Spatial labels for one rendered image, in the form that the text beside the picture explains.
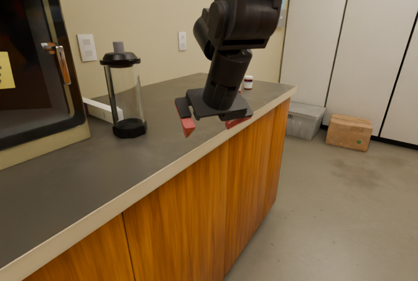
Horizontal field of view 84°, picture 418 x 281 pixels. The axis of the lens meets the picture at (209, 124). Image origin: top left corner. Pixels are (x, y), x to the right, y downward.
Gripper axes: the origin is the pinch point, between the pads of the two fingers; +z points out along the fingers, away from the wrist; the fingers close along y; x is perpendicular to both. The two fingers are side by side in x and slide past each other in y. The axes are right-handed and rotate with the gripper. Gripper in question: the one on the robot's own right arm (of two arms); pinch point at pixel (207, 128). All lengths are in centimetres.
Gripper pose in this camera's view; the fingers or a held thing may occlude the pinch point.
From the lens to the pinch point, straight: 49.0
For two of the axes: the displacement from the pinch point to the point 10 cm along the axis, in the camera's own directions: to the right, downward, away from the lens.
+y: -9.1, 1.6, -3.8
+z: -2.1, 6.2, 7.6
